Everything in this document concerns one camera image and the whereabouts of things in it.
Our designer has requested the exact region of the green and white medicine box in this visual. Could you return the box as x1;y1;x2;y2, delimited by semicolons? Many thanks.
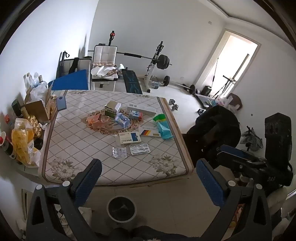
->
104;101;122;116

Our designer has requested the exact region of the blue foam board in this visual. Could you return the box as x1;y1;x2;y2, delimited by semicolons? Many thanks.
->
48;70;90;91

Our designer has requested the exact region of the dark green jar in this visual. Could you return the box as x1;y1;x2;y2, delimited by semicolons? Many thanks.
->
11;100;22;114

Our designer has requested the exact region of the orange plastic bag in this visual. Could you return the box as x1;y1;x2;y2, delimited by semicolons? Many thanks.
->
87;113;110;129

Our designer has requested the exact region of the patterned quilted table cover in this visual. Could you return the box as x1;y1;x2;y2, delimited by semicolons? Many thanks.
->
43;89;195;186

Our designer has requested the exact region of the wide silver blister pack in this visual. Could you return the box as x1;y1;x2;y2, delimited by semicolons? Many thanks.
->
129;143;151;155

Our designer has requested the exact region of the black bench pad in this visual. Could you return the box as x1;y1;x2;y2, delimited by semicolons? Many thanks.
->
122;69;143;94

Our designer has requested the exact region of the crumpled blue plastic wrapper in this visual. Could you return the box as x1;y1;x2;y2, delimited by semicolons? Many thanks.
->
114;113;130;128

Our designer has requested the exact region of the black office chair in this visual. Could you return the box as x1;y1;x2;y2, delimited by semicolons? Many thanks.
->
184;105;241;169

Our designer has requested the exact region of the brown chair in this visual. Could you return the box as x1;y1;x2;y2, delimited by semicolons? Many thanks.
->
225;93;243;113

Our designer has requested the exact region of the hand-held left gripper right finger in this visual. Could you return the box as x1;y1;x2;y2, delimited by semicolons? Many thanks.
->
196;158;273;241

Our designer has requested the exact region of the small silver blister pack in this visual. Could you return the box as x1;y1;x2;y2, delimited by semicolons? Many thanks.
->
112;147;127;158

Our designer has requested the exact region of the grey cloth heap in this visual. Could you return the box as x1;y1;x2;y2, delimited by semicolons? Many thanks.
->
240;126;263;151

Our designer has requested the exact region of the white and blue medicine box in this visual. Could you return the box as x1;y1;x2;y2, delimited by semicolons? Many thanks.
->
118;133;142;145

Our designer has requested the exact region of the long white box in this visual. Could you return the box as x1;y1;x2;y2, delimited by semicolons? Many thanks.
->
127;104;157;114

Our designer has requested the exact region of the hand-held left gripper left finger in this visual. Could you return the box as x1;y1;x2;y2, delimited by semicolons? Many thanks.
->
26;158;102;241

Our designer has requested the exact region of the blue smartphone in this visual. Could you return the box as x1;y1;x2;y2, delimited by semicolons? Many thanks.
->
57;94;67;111

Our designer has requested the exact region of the white padded seat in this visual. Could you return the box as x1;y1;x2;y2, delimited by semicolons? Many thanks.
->
57;58;91;80

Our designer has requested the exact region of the stand with red head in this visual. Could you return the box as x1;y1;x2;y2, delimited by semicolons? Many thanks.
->
107;30;116;47

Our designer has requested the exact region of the gold embossed bottle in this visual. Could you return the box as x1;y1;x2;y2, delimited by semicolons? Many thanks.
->
21;107;42;139

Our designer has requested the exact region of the white plastic bag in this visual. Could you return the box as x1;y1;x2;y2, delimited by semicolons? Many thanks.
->
30;82;48;102

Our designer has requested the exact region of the light blue packet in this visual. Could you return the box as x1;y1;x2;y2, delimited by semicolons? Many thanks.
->
157;121;175;140

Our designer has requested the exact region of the white box with colour stripes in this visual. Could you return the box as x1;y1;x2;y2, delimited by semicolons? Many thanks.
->
138;126;162;137

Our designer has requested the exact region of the tall black box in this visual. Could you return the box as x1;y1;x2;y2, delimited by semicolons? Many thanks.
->
265;113;292;163

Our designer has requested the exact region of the white door frame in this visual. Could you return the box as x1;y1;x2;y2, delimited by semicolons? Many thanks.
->
195;29;262;100

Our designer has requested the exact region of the yellow plastic bag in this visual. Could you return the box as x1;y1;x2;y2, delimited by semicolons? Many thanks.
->
11;118;42;166

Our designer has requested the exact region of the white padded chair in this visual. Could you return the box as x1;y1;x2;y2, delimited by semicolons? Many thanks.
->
91;45;119;90

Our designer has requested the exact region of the brown cardboard box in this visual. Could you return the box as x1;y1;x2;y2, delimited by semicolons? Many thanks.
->
24;87;52;123

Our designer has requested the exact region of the black tripod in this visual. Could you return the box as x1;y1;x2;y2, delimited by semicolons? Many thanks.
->
211;74;237;97

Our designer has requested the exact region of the floor barbell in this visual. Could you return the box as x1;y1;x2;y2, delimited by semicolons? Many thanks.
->
163;75;196;94

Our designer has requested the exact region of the blue and red medicine box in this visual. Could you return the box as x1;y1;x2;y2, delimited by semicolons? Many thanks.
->
128;110;143;120

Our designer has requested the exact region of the round grey trash bin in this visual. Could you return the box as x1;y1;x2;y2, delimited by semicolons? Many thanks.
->
106;196;137;223

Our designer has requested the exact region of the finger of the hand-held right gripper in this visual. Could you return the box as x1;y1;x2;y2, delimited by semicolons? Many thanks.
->
220;145;266;160
217;151;249;173

